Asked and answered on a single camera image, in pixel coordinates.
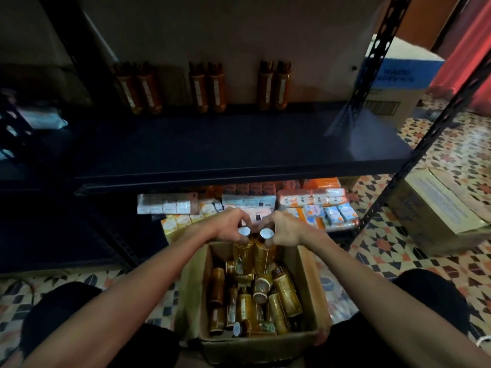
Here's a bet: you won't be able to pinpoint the person's right hand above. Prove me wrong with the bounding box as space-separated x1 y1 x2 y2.
257 211 325 250

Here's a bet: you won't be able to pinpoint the person's left hand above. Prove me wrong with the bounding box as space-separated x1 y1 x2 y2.
193 208 253 244

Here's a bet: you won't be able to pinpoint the Oatside bottle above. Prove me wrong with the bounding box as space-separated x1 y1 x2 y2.
232 226 255 274
254 227 277 276

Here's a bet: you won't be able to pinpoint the gold bottles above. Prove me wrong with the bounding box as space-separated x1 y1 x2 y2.
207 260 305 338

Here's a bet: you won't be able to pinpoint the black metal shelf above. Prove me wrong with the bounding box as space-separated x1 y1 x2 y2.
38 0 491 269
0 42 147 273

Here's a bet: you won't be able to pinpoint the printed cardboard box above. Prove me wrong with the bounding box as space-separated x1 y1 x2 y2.
176 240 332 365

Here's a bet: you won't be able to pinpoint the orange Oatside bottles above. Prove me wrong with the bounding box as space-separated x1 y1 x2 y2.
114 59 294 116

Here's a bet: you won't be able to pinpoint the person's left forearm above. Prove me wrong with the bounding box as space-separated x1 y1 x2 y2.
23 229 219 368

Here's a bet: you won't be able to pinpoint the person's right forearm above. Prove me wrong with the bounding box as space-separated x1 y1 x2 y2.
307 235 491 368

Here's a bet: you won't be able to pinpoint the blue white cashew carton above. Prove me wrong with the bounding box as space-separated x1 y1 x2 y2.
361 36 446 129

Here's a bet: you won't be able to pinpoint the stack of pink white boxes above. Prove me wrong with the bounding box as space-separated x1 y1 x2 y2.
244 208 274 223

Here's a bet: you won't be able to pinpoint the flat white packet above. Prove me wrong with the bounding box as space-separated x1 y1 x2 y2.
221 195 277 210

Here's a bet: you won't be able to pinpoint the row of orange blue packets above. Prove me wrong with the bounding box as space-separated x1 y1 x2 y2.
282 203 360 231

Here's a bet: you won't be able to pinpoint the row of pale pink packets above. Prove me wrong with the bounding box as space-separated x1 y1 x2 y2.
278 188 346 208

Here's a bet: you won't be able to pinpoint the tissue packs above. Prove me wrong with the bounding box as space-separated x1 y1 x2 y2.
161 199 225 242

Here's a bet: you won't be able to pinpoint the row of dark red boxes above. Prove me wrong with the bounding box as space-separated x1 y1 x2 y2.
203 181 302 198

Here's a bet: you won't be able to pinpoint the orange carton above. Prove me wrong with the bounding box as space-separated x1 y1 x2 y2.
303 177 342 190

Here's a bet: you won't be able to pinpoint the row of wet wipe packs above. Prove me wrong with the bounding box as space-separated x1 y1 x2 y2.
15 107 69 132

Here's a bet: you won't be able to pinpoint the red curtain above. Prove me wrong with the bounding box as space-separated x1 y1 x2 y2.
430 4 491 116

